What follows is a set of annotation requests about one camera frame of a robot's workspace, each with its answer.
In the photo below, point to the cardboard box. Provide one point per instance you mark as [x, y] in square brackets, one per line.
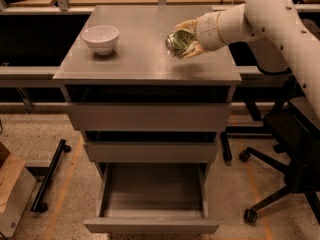
[11, 167]

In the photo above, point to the grey drawer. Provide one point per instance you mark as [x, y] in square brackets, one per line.
[158, 147]
[156, 198]
[149, 108]

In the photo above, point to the black table leg base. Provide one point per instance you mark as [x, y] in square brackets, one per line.
[38, 204]

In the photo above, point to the white ceramic bowl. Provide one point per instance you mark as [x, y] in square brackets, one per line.
[102, 39]

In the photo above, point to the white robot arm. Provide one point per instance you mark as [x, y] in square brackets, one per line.
[275, 20]

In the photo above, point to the black office chair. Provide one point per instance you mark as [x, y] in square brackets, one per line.
[294, 128]

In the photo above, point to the black table foot right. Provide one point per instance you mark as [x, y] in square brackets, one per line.
[227, 154]

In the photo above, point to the grey top drawer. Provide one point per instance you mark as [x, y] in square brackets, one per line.
[149, 108]

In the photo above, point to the grey drawer cabinet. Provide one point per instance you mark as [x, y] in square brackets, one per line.
[140, 57]

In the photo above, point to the grey middle drawer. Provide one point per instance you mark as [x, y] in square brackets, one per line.
[158, 147]

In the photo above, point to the grey bottom drawer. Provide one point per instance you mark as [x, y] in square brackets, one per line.
[156, 198]

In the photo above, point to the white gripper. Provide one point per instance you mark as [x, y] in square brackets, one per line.
[207, 30]

